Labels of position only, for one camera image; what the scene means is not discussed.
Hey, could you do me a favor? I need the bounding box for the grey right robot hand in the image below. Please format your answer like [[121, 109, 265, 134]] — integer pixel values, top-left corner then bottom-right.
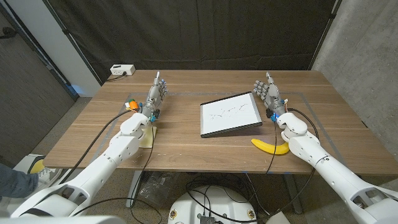
[[252, 71, 289, 118]]

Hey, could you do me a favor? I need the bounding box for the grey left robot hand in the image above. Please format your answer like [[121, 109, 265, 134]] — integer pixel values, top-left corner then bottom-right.
[[140, 71, 169, 121]]

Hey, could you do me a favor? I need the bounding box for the pale yellow sponge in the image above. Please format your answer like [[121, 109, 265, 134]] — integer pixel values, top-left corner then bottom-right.
[[138, 126, 158, 149]]

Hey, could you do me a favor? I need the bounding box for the small framed whiteboard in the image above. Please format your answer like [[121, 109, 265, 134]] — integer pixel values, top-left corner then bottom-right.
[[200, 91, 263, 139]]

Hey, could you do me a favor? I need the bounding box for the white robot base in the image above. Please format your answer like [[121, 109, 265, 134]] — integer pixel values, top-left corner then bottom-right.
[[167, 185, 258, 224]]

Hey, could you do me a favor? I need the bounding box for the orange toy carrot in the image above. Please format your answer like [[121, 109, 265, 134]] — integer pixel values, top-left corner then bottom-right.
[[125, 98, 140, 111]]

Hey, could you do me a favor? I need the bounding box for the yellow toy banana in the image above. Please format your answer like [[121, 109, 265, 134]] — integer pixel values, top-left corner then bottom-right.
[[251, 138, 290, 156]]

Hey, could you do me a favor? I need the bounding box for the white power strip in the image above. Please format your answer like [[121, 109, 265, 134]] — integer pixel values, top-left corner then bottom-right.
[[109, 64, 136, 77]]

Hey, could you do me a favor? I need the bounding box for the black backdrop curtain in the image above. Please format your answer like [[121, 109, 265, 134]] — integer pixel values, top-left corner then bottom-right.
[[43, 0, 340, 84]]

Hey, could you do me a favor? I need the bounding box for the backdrop stand pole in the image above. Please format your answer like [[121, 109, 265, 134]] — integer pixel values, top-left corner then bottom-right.
[[307, 0, 343, 72], [42, 0, 104, 86]]

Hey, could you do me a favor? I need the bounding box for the clear plastic bag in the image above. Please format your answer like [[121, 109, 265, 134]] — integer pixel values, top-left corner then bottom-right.
[[138, 170, 180, 208]]

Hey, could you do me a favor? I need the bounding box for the white table leg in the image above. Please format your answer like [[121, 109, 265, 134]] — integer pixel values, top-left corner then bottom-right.
[[126, 170, 144, 208]]

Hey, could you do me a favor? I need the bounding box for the grey table leg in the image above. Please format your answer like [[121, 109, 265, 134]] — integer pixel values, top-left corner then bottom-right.
[[282, 174, 304, 215]]

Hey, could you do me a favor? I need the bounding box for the white floor box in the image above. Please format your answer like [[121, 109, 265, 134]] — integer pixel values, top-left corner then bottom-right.
[[266, 211, 292, 224]]

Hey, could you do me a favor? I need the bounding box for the white and yellow floor platform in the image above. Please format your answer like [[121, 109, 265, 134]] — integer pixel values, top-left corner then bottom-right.
[[12, 153, 63, 187]]

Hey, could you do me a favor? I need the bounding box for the white robot torso edge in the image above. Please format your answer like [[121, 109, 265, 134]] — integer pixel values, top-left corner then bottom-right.
[[0, 215, 127, 224]]

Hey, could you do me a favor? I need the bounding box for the black power strip cable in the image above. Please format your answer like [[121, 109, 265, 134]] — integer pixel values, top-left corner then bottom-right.
[[106, 72, 127, 82]]

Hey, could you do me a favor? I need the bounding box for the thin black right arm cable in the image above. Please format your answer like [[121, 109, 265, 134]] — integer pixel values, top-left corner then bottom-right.
[[266, 121, 278, 174]]

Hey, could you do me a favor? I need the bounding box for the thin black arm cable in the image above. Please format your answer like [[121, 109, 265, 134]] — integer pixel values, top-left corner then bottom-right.
[[71, 119, 163, 224], [266, 121, 278, 174]]

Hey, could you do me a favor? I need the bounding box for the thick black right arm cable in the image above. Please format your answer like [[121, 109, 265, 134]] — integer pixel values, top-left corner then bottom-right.
[[267, 107, 320, 218]]

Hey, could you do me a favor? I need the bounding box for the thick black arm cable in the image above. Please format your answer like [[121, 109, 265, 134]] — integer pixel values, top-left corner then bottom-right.
[[267, 107, 320, 218], [58, 109, 135, 185]]

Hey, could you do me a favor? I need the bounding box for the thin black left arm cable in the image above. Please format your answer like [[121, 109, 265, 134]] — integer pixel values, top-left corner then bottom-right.
[[71, 119, 163, 224]]

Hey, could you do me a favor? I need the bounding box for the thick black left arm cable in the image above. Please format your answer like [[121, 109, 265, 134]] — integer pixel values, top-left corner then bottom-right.
[[58, 109, 135, 185]]

